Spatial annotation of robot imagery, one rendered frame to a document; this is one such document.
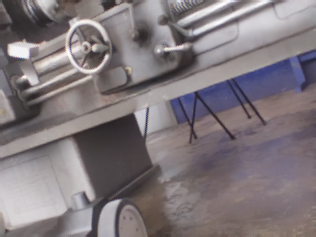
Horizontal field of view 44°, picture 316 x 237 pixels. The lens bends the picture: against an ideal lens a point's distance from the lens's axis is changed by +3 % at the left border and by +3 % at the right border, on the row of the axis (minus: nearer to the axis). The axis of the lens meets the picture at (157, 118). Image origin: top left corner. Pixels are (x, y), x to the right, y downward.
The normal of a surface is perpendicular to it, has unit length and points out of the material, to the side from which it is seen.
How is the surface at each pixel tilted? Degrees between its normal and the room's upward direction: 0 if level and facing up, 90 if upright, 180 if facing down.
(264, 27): 90
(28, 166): 90
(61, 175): 90
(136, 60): 90
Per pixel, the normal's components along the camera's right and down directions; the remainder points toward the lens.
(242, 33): -0.43, 0.20
